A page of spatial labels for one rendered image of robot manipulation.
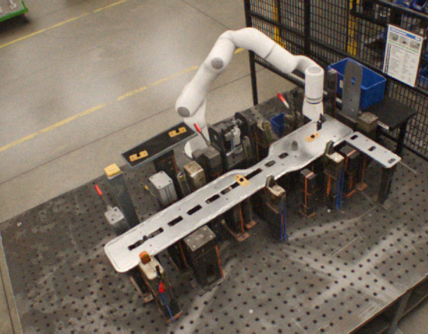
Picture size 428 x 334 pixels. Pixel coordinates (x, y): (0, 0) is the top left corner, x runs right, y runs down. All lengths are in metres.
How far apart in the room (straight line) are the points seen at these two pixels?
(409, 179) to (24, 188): 3.14
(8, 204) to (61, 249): 1.67
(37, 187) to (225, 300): 2.46
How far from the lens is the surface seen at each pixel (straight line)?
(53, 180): 4.02
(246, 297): 2.01
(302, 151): 2.18
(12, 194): 4.12
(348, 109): 2.39
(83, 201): 2.63
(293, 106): 2.27
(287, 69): 1.99
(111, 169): 2.03
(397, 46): 2.39
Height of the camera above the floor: 2.45
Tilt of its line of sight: 43 degrees down
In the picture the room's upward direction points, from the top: 10 degrees counter-clockwise
